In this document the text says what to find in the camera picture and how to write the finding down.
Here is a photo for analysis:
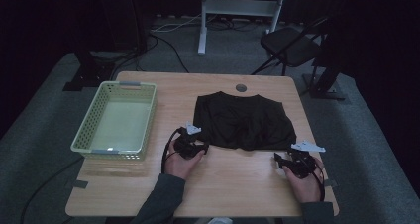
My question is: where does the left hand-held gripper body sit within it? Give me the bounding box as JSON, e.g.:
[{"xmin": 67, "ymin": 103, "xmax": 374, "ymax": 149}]
[{"xmin": 172, "ymin": 120, "xmax": 203, "ymax": 161}]

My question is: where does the white floor cable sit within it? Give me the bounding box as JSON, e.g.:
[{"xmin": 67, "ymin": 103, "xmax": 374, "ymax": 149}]
[{"xmin": 151, "ymin": 13, "xmax": 203, "ymax": 34}]

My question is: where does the long black floor cable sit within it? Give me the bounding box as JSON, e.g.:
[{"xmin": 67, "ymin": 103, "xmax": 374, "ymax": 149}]
[{"xmin": 149, "ymin": 34, "xmax": 190, "ymax": 74}]

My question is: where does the black stand with slanted post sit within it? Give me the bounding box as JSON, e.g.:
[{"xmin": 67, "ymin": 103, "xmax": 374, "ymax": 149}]
[{"xmin": 301, "ymin": 63, "xmax": 348, "ymax": 102}]

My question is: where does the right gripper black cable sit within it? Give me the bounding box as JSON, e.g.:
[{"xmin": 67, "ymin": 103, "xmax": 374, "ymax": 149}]
[{"xmin": 312, "ymin": 158, "xmax": 327, "ymax": 202}]

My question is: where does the black folding chair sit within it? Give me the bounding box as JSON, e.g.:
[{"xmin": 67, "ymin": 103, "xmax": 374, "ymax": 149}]
[{"xmin": 251, "ymin": 16, "xmax": 331, "ymax": 77}]

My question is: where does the black stand with flat base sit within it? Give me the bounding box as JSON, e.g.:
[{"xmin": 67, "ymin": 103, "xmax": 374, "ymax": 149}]
[{"xmin": 62, "ymin": 49, "xmax": 117, "ymax": 93}]

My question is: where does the person's left hand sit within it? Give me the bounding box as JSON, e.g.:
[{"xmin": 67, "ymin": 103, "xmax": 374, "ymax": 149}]
[{"xmin": 163, "ymin": 147, "xmax": 206, "ymax": 180}]

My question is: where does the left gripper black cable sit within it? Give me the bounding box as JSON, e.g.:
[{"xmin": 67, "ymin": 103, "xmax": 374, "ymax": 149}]
[{"xmin": 160, "ymin": 126, "xmax": 188, "ymax": 174}]

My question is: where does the white metal stand frame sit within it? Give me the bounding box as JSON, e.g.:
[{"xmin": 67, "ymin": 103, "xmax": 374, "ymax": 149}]
[{"xmin": 197, "ymin": 0, "xmax": 289, "ymax": 56}]

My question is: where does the light green plastic basket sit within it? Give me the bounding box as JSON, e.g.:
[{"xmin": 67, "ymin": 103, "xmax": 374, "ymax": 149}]
[{"xmin": 69, "ymin": 80, "xmax": 158, "ymax": 162}]

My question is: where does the black garment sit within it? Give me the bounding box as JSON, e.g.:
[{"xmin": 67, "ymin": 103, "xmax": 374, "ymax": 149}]
[{"xmin": 192, "ymin": 90, "xmax": 297, "ymax": 152}]

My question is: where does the thin black floor cable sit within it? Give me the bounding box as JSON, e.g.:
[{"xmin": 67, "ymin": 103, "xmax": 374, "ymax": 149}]
[{"xmin": 20, "ymin": 155, "xmax": 84, "ymax": 224}]

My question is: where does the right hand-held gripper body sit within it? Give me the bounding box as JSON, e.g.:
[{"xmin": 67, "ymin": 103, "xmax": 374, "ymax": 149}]
[{"xmin": 285, "ymin": 139, "xmax": 327, "ymax": 180}]

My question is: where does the bundle of black floor cables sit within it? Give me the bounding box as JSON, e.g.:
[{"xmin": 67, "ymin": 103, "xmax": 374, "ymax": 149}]
[{"xmin": 207, "ymin": 15, "xmax": 269, "ymax": 33}]

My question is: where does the person's right hand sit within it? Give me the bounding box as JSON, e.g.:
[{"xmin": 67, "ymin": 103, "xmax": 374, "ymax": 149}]
[{"xmin": 281, "ymin": 157, "xmax": 327, "ymax": 204}]

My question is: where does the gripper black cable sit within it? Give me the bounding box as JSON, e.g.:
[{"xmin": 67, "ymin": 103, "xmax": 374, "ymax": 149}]
[
  {"xmin": 160, "ymin": 126, "xmax": 188, "ymax": 174},
  {"xmin": 312, "ymin": 158, "xmax": 327, "ymax": 202}
]

